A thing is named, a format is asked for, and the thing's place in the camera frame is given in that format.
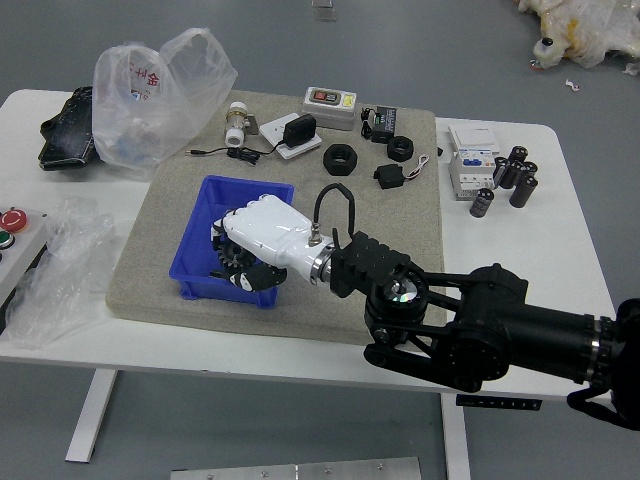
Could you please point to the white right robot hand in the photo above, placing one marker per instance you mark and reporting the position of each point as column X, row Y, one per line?
column 270, row 230

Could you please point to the red emergency stop button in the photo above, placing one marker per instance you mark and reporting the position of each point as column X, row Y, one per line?
column 13, row 220

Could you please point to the black bevel gear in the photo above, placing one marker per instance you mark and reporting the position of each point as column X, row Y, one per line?
column 231, row 256

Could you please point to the grey button control box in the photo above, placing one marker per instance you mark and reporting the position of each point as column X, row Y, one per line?
column 25, row 242

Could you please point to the black module with green terminals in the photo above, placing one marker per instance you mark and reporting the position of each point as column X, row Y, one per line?
column 382, row 125

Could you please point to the plush toy in plastic wrap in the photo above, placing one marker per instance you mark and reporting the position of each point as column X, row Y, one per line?
column 575, row 25

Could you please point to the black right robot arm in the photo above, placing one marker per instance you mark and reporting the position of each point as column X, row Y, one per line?
column 475, row 320

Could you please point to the grey push-button switch box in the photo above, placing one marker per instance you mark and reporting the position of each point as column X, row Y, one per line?
column 330, row 115

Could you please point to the green push button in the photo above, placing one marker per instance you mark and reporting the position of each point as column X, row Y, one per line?
column 4, row 239

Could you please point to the black table control panel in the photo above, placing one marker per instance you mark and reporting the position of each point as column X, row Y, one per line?
column 497, row 403

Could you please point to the brass valve with white ends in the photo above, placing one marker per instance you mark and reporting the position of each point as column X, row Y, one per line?
column 235, row 125

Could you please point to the grey-brown mat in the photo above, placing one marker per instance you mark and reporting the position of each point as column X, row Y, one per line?
column 400, row 225

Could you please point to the big black nut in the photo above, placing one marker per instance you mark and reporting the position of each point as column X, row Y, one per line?
column 340, row 169

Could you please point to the white paper scrap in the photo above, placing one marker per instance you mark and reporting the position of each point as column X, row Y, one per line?
column 572, row 85

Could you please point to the blue plastic box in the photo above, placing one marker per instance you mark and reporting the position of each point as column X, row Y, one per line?
column 205, row 210

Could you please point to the white circuit breaker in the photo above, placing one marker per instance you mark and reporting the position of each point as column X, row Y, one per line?
column 470, row 165

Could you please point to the black case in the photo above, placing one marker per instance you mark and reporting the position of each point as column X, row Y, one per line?
column 65, row 135

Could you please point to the white table leg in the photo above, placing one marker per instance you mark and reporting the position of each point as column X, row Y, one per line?
column 90, row 415
column 456, row 440

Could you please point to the clear bag with red print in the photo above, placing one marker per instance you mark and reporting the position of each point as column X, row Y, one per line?
column 125, row 125

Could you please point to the black cylindrical capacitor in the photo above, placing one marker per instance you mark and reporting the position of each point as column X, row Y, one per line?
column 530, row 167
column 482, row 202
column 501, row 169
column 518, row 152
column 512, row 176
column 522, row 191

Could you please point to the small black nut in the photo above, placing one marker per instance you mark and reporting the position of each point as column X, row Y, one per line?
column 400, row 155

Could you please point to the white wall socket plate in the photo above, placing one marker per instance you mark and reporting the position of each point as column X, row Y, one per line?
column 272, row 131

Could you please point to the crumpled clear plastic bag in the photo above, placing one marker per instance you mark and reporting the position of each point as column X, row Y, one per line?
column 65, row 280

